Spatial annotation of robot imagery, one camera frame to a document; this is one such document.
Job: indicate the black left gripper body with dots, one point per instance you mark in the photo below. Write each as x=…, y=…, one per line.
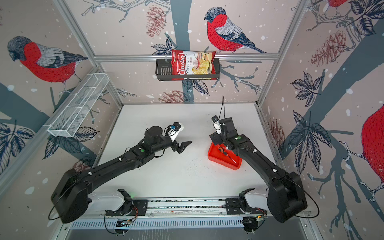
x=165, y=142

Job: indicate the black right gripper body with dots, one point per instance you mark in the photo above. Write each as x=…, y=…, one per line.
x=219, y=138

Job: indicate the orange black screwdriver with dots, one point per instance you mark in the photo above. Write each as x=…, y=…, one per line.
x=226, y=154

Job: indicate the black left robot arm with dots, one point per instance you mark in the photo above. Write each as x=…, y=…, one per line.
x=70, y=197

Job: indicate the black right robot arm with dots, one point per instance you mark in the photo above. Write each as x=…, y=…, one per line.
x=286, y=196

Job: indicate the red plastic bin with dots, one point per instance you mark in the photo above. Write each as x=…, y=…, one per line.
x=216, y=156

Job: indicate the red cassava chips bag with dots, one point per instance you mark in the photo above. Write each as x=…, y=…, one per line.
x=194, y=63

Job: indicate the aluminium horizontal bar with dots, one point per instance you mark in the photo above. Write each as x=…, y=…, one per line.
x=150, y=58

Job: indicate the clear acrylic shelf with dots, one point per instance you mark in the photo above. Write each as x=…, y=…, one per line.
x=72, y=116

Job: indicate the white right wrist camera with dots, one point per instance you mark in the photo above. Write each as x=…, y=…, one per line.
x=217, y=125

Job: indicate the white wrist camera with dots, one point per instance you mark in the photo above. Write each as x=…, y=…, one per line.
x=217, y=125
x=173, y=130

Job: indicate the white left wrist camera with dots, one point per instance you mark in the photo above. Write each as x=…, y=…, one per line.
x=173, y=130

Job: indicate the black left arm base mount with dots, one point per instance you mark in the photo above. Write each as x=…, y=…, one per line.
x=129, y=207

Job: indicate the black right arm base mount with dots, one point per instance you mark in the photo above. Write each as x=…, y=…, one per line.
x=249, y=202

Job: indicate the black wire basket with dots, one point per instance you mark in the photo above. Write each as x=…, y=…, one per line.
x=164, y=72

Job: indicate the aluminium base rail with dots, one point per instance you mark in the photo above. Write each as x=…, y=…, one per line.
x=162, y=207

